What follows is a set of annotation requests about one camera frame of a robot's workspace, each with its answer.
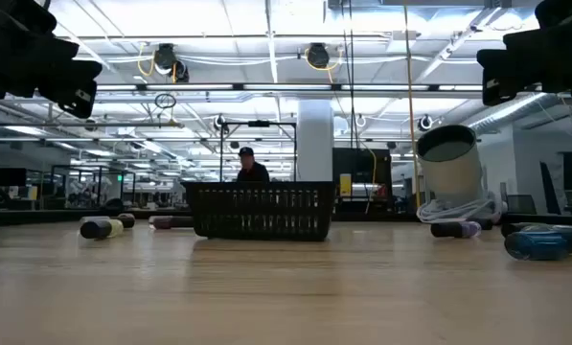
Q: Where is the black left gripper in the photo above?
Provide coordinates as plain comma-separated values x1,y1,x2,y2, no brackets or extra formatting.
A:
0,0,103,120

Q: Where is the yellow nail polish bottle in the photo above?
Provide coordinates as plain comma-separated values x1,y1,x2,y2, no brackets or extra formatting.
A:
79,218,125,241

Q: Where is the pale nail polish bottle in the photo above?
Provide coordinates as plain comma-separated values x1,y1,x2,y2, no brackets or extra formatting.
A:
80,213,137,229

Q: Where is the blue glitter nail polish bottle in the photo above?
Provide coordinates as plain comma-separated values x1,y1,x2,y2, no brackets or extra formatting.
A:
503,229,572,263

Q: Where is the lavender nail polish bottle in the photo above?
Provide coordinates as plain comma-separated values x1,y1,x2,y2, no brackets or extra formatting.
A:
429,220,483,240

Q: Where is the purple nail polish bottle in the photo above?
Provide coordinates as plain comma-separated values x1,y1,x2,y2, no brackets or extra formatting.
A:
148,215,194,230

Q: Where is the black slotted plastic basket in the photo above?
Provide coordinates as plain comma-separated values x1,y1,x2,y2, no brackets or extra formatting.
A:
180,180,338,242

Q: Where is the dark slanted panel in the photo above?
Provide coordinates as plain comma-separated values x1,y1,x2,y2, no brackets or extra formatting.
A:
538,160,563,216

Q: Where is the white cylindrical canister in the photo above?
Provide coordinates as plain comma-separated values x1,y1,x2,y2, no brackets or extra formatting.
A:
415,124,489,208

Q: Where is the black cabinet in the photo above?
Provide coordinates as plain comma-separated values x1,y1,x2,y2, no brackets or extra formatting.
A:
332,147,394,215

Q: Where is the yellow rectangular sign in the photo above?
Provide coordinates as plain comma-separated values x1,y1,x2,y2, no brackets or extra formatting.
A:
338,172,354,198

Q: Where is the white building column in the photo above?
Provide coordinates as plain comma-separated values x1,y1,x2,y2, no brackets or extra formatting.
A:
295,98,335,183

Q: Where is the person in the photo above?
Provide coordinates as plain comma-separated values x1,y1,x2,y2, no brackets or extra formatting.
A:
236,146,271,184

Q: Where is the black ceiling cable reel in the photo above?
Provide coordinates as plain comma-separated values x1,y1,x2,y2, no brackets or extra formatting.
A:
152,42,192,84
305,42,332,70

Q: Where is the black aluminium table frame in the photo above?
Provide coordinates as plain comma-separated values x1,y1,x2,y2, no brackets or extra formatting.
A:
0,207,572,227

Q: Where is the white coiled cable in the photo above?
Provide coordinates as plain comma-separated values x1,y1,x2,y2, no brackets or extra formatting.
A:
415,189,510,226

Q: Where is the black hanging cable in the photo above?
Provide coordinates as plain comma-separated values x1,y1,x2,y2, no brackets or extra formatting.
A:
339,0,358,150
347,0,363,150

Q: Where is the thin curved yellow cable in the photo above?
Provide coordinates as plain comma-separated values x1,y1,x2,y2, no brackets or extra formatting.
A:
364,147,378,216

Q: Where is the black metal frame stand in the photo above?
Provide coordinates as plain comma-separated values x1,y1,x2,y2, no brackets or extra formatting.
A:
217,119,299,183

